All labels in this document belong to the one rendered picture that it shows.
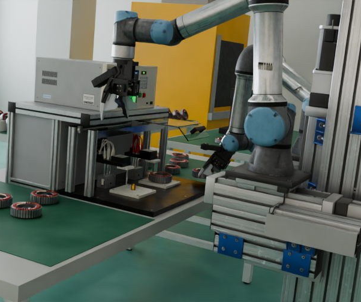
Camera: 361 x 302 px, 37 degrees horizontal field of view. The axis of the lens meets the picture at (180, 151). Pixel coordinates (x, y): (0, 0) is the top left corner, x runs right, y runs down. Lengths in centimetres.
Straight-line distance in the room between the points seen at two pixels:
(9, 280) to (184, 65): 481
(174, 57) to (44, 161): 395
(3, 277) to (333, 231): 91
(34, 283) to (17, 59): 866
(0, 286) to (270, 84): 93
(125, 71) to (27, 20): 823
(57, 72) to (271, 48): 118
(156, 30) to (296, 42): 596
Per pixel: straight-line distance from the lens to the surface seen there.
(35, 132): 243
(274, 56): 161
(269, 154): 174
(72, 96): 245
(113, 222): 206
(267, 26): 161
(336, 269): 196
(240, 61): 243
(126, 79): 178
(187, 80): 611
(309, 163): 196
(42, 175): 243
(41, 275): 159
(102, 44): 896
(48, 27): 657
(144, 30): 174
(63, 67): 248
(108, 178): 245
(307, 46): 757
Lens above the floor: 138
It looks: 10 degrees down
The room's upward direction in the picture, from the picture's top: 5 degrees clockwise
